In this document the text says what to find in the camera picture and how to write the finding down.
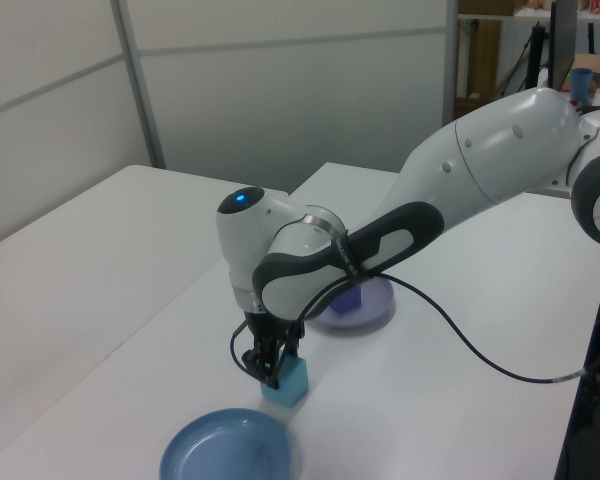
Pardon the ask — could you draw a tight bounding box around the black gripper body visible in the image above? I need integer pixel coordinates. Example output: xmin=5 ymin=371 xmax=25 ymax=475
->
xmin=243 ymin=309 xmax=306 ymax=351

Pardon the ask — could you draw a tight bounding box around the cyan foam cube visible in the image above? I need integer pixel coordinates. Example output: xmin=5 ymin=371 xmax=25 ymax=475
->
xmin=259 ymin=355 xmax=310 ymax=409

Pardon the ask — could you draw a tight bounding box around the purple foam cube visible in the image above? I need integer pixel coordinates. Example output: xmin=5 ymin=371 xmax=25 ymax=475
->
xmin=329 ymin=285 xmax=364 ymax=317

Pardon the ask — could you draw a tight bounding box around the purple plate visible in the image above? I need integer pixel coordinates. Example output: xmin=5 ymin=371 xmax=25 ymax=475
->
xmin=309 ymin=277 xmax=396 ymax=330

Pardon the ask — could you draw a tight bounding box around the blue plate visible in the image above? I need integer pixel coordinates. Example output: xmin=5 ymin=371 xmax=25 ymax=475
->
xmin=158 ymin=408 xmax=292 ymax=480

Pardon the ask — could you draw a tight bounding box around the low cardboard box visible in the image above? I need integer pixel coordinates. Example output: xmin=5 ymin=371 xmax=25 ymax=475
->
xmin=454 ymin=96 xmax=499 ymax=121

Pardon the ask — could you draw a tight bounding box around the tall cardboard box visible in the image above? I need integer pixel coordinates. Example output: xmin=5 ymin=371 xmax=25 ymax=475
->
xmin=467 ymin=19 xmax=501 ymax=99

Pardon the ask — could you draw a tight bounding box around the black monitor stand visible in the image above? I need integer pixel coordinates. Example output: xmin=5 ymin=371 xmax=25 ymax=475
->
xmin=527 ymin=22 xmax=550 ymax=90

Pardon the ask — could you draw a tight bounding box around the blue cup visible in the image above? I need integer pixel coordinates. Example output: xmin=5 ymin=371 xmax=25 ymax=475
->
xmin=571 ymin=68 xmax=594 ymax=102

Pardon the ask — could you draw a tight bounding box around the dark monitor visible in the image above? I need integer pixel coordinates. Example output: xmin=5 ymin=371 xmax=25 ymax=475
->
xmin=549 ymin=0 xmax=579 ymax=94

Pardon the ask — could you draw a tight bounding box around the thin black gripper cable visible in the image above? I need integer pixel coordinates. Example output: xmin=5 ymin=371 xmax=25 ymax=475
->
xmin=228 ymin=322 xmax=254 ymax=374

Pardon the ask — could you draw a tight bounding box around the black strap on arm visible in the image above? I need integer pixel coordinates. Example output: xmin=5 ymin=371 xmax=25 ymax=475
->
xmin=331 ymin=228 xmax=377 ymax=282

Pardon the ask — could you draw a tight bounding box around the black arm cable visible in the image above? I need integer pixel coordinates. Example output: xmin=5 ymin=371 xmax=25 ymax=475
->
xmin=287 ymin=272 xmax=589 ymax=386

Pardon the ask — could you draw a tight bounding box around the grey partition post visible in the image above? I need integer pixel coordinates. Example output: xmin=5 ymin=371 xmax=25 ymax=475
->
xmin=110 ymin=0 xmax=167 ymax=171
xmin=442 ymin=0 xmax=461 ymax=122

